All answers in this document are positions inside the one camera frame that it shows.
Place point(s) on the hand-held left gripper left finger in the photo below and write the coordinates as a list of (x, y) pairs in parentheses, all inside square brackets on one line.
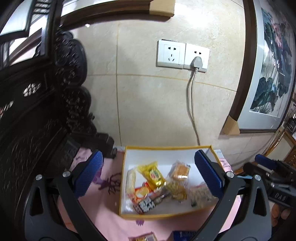
[(89, 172)]

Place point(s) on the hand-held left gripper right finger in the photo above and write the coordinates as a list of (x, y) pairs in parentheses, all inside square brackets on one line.
[(209, 173)]

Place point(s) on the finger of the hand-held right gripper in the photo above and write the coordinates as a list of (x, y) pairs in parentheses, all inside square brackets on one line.
[(256, 171), (266, 161)]

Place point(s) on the pile of snack packets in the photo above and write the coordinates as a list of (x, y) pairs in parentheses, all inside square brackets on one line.
[(178, 190)]

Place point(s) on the yellow cardboard box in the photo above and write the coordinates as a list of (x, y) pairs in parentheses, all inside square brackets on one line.
[(161, 157)]

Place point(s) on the yellow clear snack packet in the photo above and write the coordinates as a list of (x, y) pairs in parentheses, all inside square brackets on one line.
[(152, 175)]

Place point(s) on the blue snack packet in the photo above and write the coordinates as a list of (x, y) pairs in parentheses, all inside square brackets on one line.
[(182, 236)]

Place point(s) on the orange white snack packet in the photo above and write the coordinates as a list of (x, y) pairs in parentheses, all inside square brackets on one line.
[(142, 237)]

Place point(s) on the person's right hand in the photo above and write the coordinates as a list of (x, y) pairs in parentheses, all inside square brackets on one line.
[(281, 215)]

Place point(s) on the wooden chair with grey seat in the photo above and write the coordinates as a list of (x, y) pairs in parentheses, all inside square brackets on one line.
[(276, 141)]

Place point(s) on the pink printed cloth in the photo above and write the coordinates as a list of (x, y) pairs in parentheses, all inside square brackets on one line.
[(104, 208)]

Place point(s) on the dark carved wooden bench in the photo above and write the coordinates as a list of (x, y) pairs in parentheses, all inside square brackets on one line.
[(34, 115)]

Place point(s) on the framed lotus painting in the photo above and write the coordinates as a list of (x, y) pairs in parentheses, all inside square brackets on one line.
[(270, 69)]

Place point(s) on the white wall socket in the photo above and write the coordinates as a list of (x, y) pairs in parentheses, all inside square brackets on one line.
[(196, 49), (171, 53)]

